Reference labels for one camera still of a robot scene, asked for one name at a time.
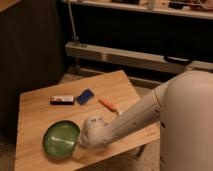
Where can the blue rectangular block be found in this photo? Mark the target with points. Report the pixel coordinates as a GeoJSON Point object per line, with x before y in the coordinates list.
{"type": "Point", "coordinates": [85, 96]}

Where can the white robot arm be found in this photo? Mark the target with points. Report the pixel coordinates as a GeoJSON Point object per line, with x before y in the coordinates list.
{"type": "Point", "coordinates": [183, 108]}

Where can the black handle on shelf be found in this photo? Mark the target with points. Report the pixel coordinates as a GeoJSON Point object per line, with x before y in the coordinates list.
{"type": "Point", "coordinates": [177, 61]}

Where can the orange marker pen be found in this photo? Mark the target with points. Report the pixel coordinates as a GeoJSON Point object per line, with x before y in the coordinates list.
{"type": "Point", "coordinates": [108, 105]}

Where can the wooden shelf rack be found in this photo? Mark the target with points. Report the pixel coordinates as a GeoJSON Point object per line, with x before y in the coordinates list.
{"type": "Point", "coordinates": [139, 36]}

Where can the green ceramic bowl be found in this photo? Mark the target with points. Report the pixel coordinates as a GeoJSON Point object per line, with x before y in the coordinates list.
{"type": "Point", "coordinates": [60, 139]}

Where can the black and red box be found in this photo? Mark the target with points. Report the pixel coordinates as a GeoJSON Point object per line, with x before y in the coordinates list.
{"type": "Point", "coordinates": [62, 100]}

